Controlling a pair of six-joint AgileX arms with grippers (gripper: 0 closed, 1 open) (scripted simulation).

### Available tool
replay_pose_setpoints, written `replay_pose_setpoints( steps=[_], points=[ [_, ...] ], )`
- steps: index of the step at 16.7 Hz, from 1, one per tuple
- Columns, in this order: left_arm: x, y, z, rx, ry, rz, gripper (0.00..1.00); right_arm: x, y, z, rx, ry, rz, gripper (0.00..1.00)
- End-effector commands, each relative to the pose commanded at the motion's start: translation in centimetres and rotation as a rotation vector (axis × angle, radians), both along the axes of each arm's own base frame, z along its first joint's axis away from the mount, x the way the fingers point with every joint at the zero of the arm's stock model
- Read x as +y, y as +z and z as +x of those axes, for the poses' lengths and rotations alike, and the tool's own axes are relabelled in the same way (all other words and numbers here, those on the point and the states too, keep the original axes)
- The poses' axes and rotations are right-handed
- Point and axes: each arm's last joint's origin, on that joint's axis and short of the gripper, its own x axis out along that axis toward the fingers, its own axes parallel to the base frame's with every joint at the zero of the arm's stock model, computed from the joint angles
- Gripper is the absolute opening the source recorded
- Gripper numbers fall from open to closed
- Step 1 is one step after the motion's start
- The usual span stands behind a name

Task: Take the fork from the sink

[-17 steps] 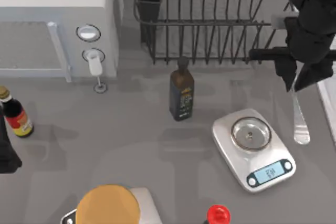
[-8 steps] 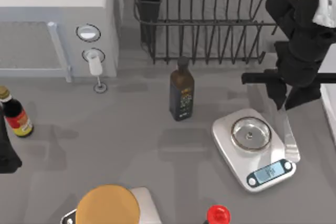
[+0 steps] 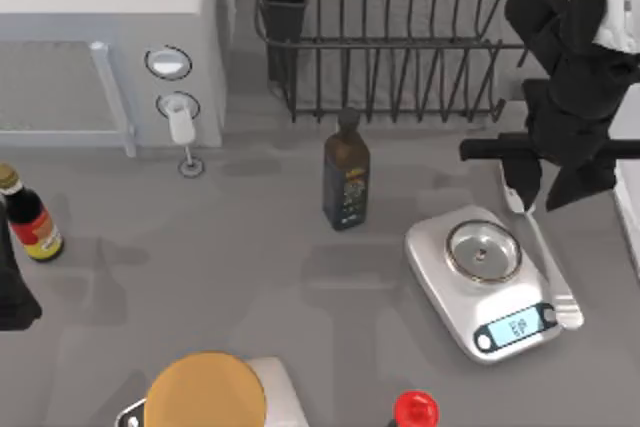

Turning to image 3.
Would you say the dark brown oil bottle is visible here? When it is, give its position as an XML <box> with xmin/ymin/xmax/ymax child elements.
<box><xmin>321</xmin><ymin>107</ymin><xmax>372</xmax><ymax>233</ymax></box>

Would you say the white stemmed glass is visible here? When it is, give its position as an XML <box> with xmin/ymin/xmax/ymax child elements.
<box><xmin>168</xmin><ymin>100</ymin><xmax>206</xmax><ymax>180</ymax></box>

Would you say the round white microwave knob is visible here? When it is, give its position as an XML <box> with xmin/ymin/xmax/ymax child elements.
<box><xmin>144</xmin><ymin>45</ymin><xmax>194</xmax><ymax>83</ymax></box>
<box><xmin>155</xmin><ymin>90</ymin><xmax>202</xmax><ymax>121</ymax></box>

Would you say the round tan bread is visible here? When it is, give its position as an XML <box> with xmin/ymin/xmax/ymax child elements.
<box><xmin>147</xmin><ymin>351</ymin><xmax>267</xmax><ymax>427</ymax></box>

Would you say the pale microwave door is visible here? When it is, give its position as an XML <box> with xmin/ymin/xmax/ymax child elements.
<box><xmin>0</xmin><ymin>40</ymin><xmax>138</xmax><ymax>159</ymax></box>

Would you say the dark bottle with red label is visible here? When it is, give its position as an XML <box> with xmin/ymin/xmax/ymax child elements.
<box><xmin>0</xmin><ymin>163</ymin><xmax>66</xmax><ymax>264</ymax></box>

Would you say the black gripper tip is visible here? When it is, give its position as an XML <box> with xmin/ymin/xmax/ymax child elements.
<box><xmin>0</xmin><ymin>195</ymin><xmax>44</xmax><ymax>333</ymax></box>

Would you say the black wire dish rack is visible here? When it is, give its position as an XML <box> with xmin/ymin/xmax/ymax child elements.
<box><xmin>251</xmin><ymin>0</ymin><xmax>547</xmax><ymax>125</ymax></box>

